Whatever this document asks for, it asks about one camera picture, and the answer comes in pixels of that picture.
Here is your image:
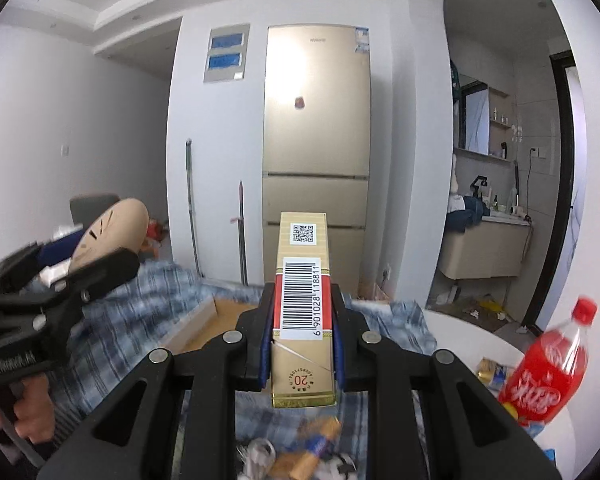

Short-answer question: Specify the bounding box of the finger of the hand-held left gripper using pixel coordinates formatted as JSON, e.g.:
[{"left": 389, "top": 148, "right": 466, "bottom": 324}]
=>
[
  {"left": 0, "top": 246, "right": 141, "bottom": 341},
  {"left": 0, "top": 241, "right": 48, "bottom": 296}
]

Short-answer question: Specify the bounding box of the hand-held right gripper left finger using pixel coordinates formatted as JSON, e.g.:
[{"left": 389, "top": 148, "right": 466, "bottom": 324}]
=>
[{"left": 36, "top": 282, "right": 276, "bottom": 480}]

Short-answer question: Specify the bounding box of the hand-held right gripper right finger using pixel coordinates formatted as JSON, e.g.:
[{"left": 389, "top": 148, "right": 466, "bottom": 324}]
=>
[{"left": 329, "top": 284, "right": 563, "bottom": 480}]

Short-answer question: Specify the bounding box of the beige round pad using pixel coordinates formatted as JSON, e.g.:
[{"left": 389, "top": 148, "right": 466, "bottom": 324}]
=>
[{"left": 70, "top": 198, "right": 150, "bottom": 273}]

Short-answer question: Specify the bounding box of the cardboard box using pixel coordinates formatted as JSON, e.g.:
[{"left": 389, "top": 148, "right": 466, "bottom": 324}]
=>
[{"left": 162, "top": 296, "right": 261, "bottom": 356}]

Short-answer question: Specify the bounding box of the gold red cigarette carton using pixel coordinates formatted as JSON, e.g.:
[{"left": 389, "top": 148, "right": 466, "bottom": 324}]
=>
[{"left": 270, "top": 211, "right": 339, "bottom": 409}]

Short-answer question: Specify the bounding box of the person's left hand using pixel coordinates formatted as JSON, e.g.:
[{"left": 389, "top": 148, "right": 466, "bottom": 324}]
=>
[{"left": 0, "top": 374, "right": 56, "bottom": 444}]

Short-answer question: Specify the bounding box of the navy blue cloth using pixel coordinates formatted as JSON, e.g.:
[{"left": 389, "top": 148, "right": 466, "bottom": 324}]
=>
[{"left": 36, "top": 241, "right": 78, "bottom": 268}]

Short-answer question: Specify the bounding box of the blue plaid cloth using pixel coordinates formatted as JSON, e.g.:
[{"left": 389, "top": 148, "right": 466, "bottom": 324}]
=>
[{"left": 50, "top": 260, "right": 438, "bottom": 480}]

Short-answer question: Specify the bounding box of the grey chair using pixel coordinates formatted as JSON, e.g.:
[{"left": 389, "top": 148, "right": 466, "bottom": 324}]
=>
[{"left": 70, "top": 193, "right": 121, "bottom": 226}]

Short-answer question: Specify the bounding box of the red toy pile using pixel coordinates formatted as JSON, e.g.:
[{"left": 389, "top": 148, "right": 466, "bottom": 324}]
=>
[{"left": 140, "top": 217, "right": 168, "bottom": 256}]

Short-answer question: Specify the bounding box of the orange blue snack packet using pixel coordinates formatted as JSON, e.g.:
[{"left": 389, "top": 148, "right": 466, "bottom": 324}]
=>
[{"left": 270, "top": 416, "right": 343, "bottom": 480}]

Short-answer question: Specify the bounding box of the white crumpled wrapper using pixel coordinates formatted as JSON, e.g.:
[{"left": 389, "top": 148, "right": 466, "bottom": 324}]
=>
[{"left": 235, "top": 437, "right": 281, "bottom": 480}]

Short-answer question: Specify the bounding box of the silver mop pole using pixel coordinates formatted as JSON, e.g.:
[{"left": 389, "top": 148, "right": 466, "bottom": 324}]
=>
[{"left": 185, "top": 137, "right": 203, "bottom": 278}]

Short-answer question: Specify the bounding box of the dark pole with hook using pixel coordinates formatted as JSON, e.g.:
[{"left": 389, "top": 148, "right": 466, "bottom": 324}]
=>
[{"left": 227, "top": 180, "right": 248, "bottom": 286}]

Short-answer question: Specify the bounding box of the yellow snack packet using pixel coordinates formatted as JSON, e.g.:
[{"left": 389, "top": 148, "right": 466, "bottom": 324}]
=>
[{"left": 476, "top": 357, "right": 518, "bottom": 391}]

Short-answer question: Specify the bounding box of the beige bathroom vanity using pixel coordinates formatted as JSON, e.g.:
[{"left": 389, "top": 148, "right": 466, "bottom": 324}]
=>
[{"left": 437, "top": 215, "right": 535, "bottom": 281}]

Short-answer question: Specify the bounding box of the blue clothes pile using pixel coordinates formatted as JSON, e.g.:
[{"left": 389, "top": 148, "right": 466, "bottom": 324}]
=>
[{"left": 447, "top": 195, "right": 491, "bottom": 233}]

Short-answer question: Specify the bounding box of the beige refrigerator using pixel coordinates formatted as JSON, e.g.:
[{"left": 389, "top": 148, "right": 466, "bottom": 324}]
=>
[{"left": 261, "top": 24, "right": 371, "bottom": 293}]

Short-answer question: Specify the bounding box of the red soda bottle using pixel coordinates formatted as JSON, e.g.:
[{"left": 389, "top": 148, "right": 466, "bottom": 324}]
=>
[{"left": 497, "top": 297, "right": 598, "bottom": 426}]

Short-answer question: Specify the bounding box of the bathroom mirror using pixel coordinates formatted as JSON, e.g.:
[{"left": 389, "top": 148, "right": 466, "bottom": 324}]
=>
[{"left": 457, "top": 75, "right": 491, "bottom": 153}]

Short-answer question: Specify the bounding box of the wall control panel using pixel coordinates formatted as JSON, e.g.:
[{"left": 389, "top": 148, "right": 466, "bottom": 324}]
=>
[{"left": 203, "top": 23, "right": 251, "bottom": 83}]

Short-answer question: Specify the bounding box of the black door frame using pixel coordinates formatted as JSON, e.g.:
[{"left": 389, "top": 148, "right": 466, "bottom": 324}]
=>
[{"left": 522, "top": 50, "right": 589, "bottom": 336}]

